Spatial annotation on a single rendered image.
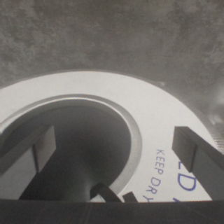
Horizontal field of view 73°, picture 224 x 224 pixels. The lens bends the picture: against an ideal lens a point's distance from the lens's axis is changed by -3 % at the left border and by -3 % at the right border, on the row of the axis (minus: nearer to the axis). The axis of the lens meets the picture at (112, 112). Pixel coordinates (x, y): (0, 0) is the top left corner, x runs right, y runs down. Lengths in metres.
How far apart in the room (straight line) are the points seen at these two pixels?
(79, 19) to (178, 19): 0.63
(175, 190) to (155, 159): 0.11
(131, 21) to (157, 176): 0.93
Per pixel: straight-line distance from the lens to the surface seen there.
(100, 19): 1.17
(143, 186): 0.49
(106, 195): 0.45
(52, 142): 0.16
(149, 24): 1.16
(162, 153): 0.56
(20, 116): 0.78
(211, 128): 0.72
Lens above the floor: 1.13
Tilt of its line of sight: 50 degrees down
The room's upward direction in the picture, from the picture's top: 170 degrees counter-clockwise
